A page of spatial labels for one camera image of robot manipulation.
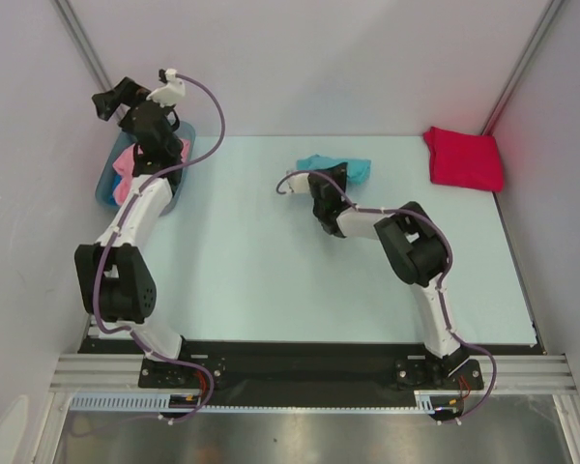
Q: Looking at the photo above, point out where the teal t-shirt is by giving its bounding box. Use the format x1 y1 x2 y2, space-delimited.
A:
296 154 371 185

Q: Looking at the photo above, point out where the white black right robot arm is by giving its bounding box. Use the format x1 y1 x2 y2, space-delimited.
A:
306 163 469 388

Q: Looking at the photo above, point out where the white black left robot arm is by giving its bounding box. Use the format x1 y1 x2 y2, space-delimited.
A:
74 70 194 387

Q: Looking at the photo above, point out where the grey-blue plastic basket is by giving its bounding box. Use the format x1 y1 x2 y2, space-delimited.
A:
95 121 196 214

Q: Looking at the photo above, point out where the pink t-shirt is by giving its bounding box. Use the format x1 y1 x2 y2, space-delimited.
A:
110 138 192 204

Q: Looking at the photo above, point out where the blue t-shirt in basket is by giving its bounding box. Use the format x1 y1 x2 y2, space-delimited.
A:
108 174 122 202

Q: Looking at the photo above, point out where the folded red t-shirt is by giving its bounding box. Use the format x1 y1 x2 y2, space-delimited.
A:
422 127 505 192

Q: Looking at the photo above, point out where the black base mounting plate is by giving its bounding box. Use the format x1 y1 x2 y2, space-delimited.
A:
76 337 546 392

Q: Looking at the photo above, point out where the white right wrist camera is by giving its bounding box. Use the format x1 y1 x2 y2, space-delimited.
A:
282 171 310 194

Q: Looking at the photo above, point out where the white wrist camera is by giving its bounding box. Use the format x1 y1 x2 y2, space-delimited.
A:
282 171 310 194
146 69 186 107

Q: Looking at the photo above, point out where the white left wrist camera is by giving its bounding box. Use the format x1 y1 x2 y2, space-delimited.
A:
146 69 186 107

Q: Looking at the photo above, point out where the left aluminium corner post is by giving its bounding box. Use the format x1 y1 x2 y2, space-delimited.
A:
49 0 132 128

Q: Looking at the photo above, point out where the aluminium corner post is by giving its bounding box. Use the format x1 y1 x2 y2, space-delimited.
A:
479 0 569 135
49 0 132 128

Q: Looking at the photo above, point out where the aluminium front rail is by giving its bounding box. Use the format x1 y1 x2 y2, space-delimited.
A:
49 354 577 395

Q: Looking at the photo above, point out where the white slotted cable duct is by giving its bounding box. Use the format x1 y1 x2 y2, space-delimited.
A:
70 392 435 415

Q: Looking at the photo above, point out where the right aluminium corner post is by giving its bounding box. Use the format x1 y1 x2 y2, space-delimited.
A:
479 0 569 135

